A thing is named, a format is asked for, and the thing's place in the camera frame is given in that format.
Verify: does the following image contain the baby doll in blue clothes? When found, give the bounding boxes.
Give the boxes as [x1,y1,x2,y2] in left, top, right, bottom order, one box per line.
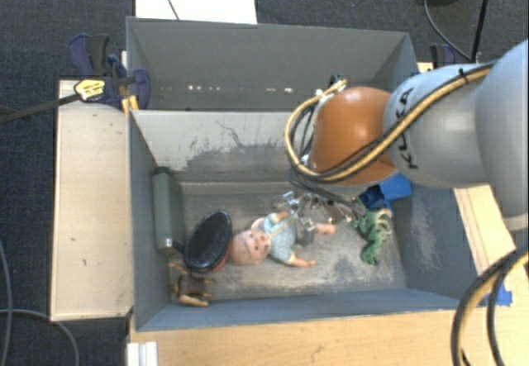
[228,210,338,269]

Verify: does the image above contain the black oval hairbrush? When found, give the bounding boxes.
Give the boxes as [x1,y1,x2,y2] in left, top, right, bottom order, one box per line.
[183,209,233,274]

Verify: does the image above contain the pale wood board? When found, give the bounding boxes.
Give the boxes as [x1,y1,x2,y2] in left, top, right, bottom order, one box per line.
[49,78,136,322]

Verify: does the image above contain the brown toy animal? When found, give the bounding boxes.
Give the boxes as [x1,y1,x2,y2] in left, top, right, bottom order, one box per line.
[168,259,217,308]

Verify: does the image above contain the green toy dinosaur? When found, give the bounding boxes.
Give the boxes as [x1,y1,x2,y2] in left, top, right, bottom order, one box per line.
[350,207,394,267]

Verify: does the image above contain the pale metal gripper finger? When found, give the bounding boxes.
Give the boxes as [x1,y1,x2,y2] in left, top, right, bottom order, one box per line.
[299,217,318,247]
[270,191,300,212]

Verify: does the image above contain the grey metal bin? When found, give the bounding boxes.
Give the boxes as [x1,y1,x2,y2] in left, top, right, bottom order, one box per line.
[125,16,488,333]

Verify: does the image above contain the blue plastic toy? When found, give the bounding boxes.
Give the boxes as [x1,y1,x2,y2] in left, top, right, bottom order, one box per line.
[358,173,413,215]

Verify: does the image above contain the dark green flat block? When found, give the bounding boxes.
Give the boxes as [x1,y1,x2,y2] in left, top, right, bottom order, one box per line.
[151,166,183,253]

